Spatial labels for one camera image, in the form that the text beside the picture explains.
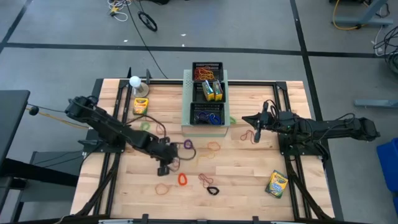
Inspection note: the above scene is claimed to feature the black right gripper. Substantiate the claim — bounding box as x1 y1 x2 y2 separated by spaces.
241 100 296 144

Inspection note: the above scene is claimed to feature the yellow green crayon box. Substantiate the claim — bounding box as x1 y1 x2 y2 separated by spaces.
264 169 289 199
213 79 224 102
201 79 215 102
132 97 150 116

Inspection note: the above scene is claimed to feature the black plastic mesh basket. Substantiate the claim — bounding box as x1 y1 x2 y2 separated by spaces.
190 80 224 103
189 101 226 126
192 61 224 82

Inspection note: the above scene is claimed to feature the wooden lamp with white bulb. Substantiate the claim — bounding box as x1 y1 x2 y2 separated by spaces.
129 75 150 98

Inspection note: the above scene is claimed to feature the black round hoop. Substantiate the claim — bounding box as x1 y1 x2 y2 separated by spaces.
137 11 159 32

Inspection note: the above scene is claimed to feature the grey metal bar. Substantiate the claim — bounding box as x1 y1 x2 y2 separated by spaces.
354 99 398 108

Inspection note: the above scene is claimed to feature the blue plastic bin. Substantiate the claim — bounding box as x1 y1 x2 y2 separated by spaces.
376 138 398 194

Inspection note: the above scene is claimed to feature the black side table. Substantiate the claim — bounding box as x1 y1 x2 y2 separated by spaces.
0 89 80 218

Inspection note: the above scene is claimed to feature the grey metal stand base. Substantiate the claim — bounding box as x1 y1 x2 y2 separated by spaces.
334 0 394 26

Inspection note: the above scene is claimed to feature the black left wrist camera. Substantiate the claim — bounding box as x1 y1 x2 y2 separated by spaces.
165 144 180 165

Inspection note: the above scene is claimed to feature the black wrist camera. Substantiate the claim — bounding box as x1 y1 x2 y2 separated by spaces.
165 144 180 165
266 114 282 129

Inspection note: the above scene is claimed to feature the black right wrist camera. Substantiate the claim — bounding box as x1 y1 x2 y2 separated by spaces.
266 114 282 129

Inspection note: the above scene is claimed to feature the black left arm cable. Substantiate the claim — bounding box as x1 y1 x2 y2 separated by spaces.
71 96 197 162

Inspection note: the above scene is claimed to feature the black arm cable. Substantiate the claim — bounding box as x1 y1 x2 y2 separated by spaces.
71 96 197 162
264 99 357 147

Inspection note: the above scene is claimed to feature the black aluminium table frame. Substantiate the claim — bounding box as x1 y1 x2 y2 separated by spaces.
70 67 345 224

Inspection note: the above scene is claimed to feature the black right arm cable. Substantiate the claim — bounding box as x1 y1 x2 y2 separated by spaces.
264 99 357 147

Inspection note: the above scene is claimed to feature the long thin black cable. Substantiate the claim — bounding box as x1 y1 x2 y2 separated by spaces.
124 0 169 80

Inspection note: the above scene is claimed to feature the yellow cable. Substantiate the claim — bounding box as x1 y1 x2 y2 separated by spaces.
331 0 363 31

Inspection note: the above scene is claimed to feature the yellow cord with black knob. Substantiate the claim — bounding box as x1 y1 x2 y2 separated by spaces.
26 105 91 131

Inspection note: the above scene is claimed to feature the white coiled cable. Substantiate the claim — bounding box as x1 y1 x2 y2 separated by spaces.
107 0 133 22

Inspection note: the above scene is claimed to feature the tangled black cable bundle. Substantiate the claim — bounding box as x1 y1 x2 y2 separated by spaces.
371 0 398 75

